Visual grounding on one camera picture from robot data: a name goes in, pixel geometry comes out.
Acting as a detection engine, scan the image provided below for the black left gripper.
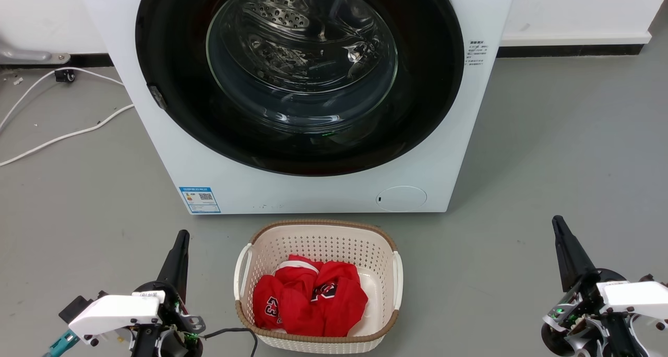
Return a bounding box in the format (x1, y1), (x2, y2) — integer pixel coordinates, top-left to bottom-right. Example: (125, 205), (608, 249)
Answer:
(130, 230), (206, 357)

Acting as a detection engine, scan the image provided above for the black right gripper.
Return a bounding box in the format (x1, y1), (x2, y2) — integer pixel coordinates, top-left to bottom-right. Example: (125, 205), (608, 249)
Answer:
(541, 216), (668, 357)

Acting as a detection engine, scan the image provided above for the black round glass washer door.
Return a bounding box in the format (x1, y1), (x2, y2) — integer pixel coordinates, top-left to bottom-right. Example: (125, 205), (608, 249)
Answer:
(135, 0), (465, 177)

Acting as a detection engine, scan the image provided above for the white front-load washing machine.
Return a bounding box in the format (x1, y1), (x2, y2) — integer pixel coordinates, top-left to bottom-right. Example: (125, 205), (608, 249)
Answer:
(73, 0), (518, 215)

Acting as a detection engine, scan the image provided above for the blue energy label sticker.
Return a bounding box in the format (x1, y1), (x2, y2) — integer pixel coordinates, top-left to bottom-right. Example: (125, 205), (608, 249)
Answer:
(179, 186), (221, 214)

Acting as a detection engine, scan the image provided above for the cream perforated laundry basket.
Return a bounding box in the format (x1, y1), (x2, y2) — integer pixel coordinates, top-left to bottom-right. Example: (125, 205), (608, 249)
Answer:
(233, 220), (404, 354)

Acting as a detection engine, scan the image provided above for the red sports jersey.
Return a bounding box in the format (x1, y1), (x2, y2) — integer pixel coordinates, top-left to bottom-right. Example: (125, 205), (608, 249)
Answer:
(253, 254), (369, 338)

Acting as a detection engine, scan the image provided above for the round white filter cover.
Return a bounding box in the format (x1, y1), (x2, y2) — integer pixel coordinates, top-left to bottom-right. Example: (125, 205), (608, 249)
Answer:
(376, 185), (427, 212)

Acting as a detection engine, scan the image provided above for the small printed text label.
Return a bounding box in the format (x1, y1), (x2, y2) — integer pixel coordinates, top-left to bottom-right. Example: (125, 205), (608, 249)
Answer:
(464, 40), (489, 67)

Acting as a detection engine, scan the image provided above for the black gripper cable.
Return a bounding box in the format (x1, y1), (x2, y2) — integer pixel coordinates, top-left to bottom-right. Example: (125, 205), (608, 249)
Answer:
(201, 327), (259, 357)

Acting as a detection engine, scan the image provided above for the teal cable plug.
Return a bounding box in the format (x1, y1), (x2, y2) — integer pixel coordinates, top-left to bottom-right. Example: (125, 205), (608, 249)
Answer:
(43, 330), (80, 357)

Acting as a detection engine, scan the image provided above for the thick white floor cable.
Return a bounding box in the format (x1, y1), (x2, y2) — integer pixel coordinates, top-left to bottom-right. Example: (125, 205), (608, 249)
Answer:
(0, 104), (135, 168)

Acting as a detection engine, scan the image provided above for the thin white floor cable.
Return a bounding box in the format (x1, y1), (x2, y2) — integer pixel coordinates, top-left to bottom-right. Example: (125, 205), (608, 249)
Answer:
(0, 67), (126, 133)

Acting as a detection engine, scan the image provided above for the grey metal wall bracket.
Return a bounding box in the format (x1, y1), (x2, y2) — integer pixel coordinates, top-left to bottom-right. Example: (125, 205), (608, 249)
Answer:
(0, 38), (71, 65)

